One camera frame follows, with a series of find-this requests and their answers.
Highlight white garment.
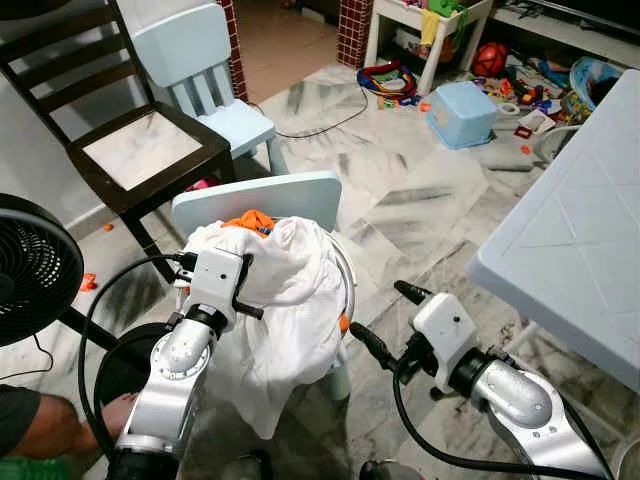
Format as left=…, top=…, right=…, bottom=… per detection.
left=178, top=215, right=351, bottom=441

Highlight orange cloth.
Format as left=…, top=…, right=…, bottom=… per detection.
left=220, top=208, right=276, bottom=236

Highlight light blue plastic kids chair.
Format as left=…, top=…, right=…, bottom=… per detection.
left=130, top=0, right=286, bottom=176
left=172, top=170, right=356, bottom=401

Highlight dark wooden chair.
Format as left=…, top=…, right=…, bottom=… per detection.
left=0, top=0, right=236, bottom=286

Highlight dark robot left foot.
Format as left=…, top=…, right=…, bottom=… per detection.
left=222, top=450, right=271, bottom=480

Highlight white plastic folding table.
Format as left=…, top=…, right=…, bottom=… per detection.
left=467, top=68, right=640, bottom=391

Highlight light blue plastic box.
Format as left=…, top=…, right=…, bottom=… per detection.
left=425, top=80, right=498, bottom=151

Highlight black floor fan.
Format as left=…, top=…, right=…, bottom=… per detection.
left=0, top=192, right=176, bottom=406

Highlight colourful toy rings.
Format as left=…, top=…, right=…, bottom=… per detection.
left=358, top=60, right=421, bottom=109

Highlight red toy ball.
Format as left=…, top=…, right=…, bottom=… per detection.
left=472, top=42, right=508, bottom=78

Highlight white kids table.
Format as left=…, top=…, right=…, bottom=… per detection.
left=362, top=0, right=493, bottom=96

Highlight blue round toy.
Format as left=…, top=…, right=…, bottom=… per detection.
left=568, top=57, right=626, bottom=116

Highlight green toy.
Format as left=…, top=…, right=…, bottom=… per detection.
left=425, top=0, right=471, bottom=19

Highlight white TV bench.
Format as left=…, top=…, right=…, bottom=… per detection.
left=495, top=0, right=640, bottom=46

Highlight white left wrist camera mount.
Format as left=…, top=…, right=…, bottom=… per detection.
left=183, top=248, right=248, bottom=331

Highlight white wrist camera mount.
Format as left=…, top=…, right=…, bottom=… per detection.
left=412, top=292, right=481, bottom=367
left=183, top=248, right=248, bottom=331

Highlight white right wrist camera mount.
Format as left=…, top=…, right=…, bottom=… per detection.
left=412, top=292, right=481, bottom=367

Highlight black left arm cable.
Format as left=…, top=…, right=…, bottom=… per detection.
left=78, top=252, right=201, bottom=461

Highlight thin black floor cable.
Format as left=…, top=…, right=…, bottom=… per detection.
left=245, top=85, right=371, bottom=139

